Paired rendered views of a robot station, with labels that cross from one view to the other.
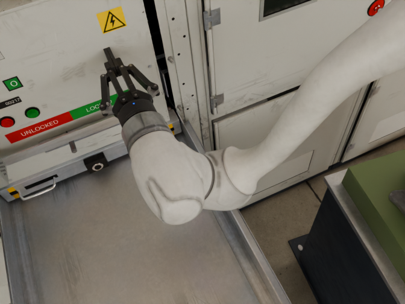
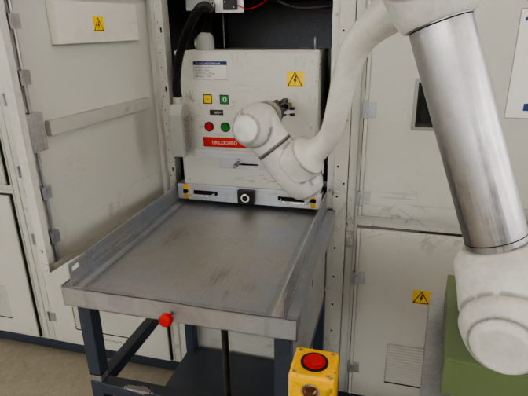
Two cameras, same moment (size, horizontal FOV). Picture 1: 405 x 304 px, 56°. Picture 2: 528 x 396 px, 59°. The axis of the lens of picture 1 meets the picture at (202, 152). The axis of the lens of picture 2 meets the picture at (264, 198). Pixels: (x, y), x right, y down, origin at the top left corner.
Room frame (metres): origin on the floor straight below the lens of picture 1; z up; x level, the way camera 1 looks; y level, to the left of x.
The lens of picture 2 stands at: (-0.63, -0.61, 1.47)
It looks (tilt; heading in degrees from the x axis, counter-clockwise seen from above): 20 degrees down; 34
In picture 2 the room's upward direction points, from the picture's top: 1 degrees counter-clockwise
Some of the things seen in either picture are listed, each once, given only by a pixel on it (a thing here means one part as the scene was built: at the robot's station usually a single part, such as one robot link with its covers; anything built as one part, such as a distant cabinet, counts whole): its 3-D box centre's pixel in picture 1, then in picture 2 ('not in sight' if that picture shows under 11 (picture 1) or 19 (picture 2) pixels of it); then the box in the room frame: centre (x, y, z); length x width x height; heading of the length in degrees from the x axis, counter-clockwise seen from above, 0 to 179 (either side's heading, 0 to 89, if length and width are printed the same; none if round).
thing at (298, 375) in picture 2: not in sight; (313, 384); (-0.02, -0.30, 0.85); 0.08 x 0.08 x 0.10; 18
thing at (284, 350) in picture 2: not in sight; (225, 346); (0.37, 0.22, 0.46); 0.64 x 0.58 x 0.66; 18
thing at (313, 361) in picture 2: not in sight; (314, 363); (-0.02, -0.30, 0.90); 0.04 x 0.04 x 0.02
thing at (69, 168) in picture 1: (93, 154); (249, 193); (0.67, 0.32, 0.89); 0.54 x 0.05 x 0.06; 108
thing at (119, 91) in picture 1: (118, 90); not in sight; (0.58, 0.16, 1.23); 0.11 x 0.01 x 0.04; 20
